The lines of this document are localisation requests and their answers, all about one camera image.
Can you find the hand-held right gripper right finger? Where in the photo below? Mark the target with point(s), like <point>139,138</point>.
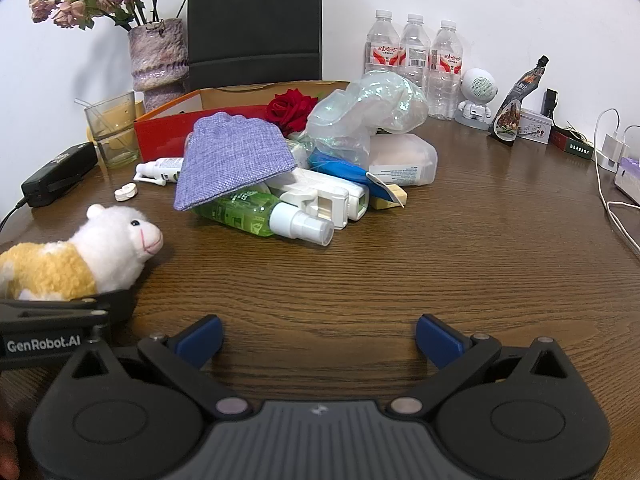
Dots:
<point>440,342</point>

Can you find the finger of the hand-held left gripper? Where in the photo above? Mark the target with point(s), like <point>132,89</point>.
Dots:
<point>120,305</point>

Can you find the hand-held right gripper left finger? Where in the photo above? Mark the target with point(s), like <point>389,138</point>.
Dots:
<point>200,342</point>

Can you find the white and yellow plush sheep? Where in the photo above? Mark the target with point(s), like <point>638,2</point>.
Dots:
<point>110,240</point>

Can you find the red cardboard box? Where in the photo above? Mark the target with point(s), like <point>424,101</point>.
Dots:
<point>160,135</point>

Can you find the blue ointment tube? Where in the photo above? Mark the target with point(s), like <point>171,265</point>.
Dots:
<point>340,165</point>

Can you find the wooden desktop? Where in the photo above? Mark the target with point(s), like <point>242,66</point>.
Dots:
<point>350,285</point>

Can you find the white round cap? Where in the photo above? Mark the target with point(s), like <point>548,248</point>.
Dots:
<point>126,193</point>

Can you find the green spray bottle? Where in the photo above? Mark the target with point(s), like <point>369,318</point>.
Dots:
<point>240,210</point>

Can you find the small white spray bottle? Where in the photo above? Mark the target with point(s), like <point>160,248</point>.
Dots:
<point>162,167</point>

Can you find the black power adapter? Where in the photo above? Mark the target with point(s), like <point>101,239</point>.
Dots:
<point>55,175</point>

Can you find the yellow soap bar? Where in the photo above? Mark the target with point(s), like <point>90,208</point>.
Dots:
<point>399,192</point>

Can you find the clear glass cup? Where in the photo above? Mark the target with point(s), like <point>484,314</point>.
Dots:
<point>112,130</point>

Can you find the purple fabric pouch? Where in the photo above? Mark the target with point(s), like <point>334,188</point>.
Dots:
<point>230,160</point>

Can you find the white plastic container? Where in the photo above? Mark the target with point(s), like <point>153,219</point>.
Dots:
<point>405,160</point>

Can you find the white trigger spray bottle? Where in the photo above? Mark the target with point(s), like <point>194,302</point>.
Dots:
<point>320,195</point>

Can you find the yellow cup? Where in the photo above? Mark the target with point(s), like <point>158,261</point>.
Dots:
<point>140,110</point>

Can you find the dark red flat box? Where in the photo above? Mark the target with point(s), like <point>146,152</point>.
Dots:
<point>570,145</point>

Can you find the white tin box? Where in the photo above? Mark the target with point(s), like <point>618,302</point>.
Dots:
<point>535,125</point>

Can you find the clear plastic bag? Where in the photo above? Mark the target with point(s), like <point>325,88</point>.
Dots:
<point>360,110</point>

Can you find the red artificial rose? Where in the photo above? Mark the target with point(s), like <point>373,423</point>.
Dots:
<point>287,110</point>

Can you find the dark sauce bottle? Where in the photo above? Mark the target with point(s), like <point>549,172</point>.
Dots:
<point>515,105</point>

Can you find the purple tissue box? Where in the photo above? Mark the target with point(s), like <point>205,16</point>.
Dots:
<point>630,180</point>

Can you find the pink textured vase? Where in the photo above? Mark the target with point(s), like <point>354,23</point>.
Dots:
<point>157,55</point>

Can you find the white charger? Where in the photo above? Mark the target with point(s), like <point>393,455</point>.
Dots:
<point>612,152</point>

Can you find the white robot speaker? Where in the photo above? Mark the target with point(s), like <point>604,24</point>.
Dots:
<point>477,87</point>

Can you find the small black device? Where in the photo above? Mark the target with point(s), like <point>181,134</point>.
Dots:
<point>550,102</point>

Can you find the clear water bottle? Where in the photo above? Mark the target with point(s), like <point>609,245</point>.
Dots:
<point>415,50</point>
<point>444,70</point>
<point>382,45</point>

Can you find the black paper bag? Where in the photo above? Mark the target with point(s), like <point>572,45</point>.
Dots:
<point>255,20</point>

